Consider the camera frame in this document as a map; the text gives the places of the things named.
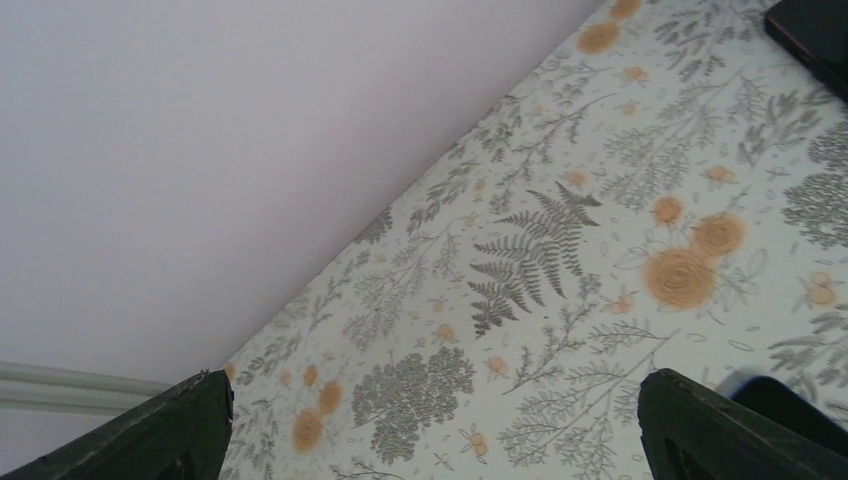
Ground floral patterned table mat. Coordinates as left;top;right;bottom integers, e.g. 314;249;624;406
220;1;847;479

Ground aluminium rail frame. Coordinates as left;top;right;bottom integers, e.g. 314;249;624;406
1;361;171;416

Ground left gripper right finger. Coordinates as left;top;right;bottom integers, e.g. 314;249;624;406
637;368;847;479

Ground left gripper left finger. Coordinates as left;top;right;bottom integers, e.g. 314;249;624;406
1;370;234;479

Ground black smartphone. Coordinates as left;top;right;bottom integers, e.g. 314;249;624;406
729;376;847;457

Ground black phone-shaped object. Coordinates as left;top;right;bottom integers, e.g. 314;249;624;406
764;0;847;103

